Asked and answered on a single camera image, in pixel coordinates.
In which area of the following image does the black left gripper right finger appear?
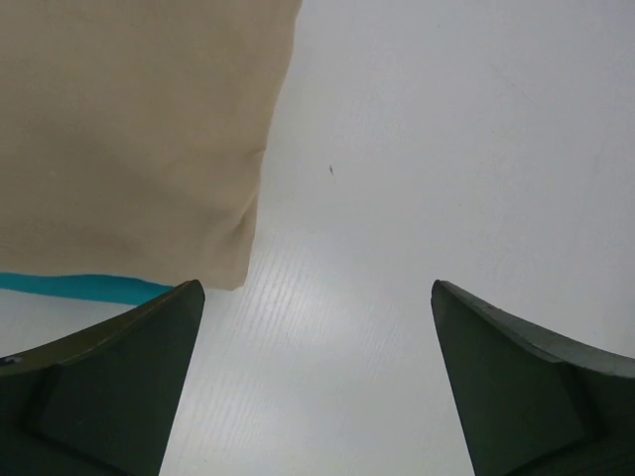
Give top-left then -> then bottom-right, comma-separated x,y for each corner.
431,280 -> 634,475

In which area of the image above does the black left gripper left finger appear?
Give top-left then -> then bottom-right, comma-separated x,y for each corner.
1,281 -> 205,475

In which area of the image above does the folded teal t-shirt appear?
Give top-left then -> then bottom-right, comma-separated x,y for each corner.
1,273 -> 173,305

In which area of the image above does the folded beige t-shirt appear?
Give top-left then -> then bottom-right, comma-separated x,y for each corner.
1,1 -> 301,290

